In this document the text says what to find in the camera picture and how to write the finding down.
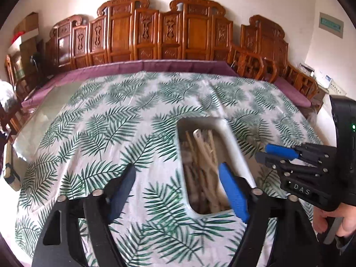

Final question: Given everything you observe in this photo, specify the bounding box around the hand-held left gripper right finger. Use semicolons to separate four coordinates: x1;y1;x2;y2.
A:
218;163;324;267

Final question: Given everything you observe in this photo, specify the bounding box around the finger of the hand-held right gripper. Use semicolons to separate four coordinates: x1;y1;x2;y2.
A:
265;143;338;162
255;152;334;178

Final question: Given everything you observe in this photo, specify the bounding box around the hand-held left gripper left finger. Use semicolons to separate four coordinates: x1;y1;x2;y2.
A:
32;164;137;267

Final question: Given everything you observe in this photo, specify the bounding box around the white rectangular container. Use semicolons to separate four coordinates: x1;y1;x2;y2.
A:
176;117;259;220

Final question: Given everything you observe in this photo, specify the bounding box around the person's right hand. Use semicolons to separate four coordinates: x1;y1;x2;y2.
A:
313;202;356;237

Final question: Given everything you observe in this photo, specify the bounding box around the green leaf print tablecloth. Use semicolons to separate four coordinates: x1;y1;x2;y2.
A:
15;71;326;267

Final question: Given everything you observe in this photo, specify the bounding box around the purple armchair cushion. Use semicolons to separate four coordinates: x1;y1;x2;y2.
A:
274;76;312;108

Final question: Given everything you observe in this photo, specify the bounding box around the white tabletop device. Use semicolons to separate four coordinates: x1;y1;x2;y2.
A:
316;74;333;86

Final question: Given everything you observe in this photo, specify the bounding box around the white box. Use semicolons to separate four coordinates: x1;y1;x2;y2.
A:
299;63;316;76

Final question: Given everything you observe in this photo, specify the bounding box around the carved wooden armchair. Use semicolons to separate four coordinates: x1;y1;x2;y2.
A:
227;15;319;109

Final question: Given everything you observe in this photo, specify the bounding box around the clear plastic bag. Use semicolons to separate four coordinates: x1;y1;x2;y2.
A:
0;81;18;118

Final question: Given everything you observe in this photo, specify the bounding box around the carved wooden sofa bench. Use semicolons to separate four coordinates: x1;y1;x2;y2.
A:
44;0;242;74

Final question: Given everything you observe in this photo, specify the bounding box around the carved wooden chair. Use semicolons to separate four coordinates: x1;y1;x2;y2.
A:
4;54;29;101

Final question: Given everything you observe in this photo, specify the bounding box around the brown cardboard box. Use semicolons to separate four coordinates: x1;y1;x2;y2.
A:
14;12;39;36

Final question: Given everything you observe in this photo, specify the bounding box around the beige block with dark strap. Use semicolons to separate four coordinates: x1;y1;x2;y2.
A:
2;141;22;191

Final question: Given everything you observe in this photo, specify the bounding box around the grey wall box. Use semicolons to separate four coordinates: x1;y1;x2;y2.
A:
318;12;344;38

